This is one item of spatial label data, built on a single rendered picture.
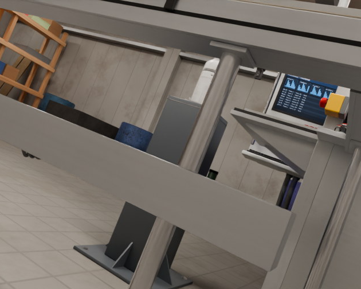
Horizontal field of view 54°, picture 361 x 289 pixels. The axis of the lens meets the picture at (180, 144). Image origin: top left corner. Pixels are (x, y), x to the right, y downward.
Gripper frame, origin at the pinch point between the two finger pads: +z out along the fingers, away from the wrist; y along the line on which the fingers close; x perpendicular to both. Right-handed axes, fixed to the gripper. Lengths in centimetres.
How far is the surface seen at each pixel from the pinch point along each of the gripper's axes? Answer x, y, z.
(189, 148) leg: -24, -91, 51
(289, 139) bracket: -25.2, -2.2, 25.9
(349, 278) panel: -65, -11, 70
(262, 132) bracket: -13.0, -2.4, 26.6
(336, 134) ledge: -45, -25, 23
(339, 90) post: -39.1, -11.9, 2.7
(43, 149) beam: 15, -93, 65
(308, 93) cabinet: -7, 89, -25
